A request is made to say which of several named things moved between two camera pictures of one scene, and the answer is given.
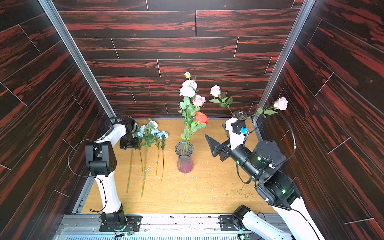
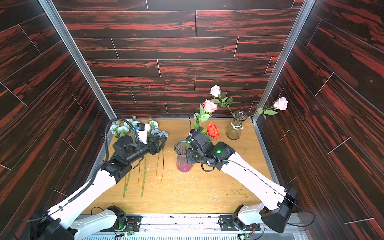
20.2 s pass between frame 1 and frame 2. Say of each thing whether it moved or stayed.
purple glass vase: stayed
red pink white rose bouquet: moved
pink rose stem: stayed
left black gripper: moved
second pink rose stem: stayed
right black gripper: moved
